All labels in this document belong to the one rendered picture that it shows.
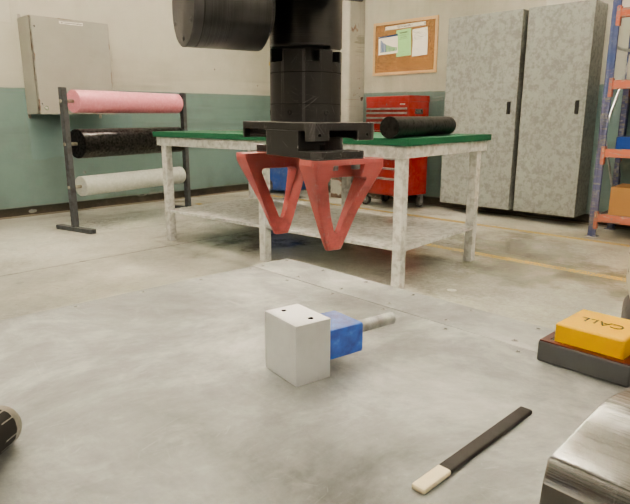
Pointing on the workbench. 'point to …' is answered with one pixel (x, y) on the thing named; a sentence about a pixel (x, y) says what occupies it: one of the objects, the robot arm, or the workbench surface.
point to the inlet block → (312, 340)
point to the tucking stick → (469, 451)
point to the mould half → (605, 456)
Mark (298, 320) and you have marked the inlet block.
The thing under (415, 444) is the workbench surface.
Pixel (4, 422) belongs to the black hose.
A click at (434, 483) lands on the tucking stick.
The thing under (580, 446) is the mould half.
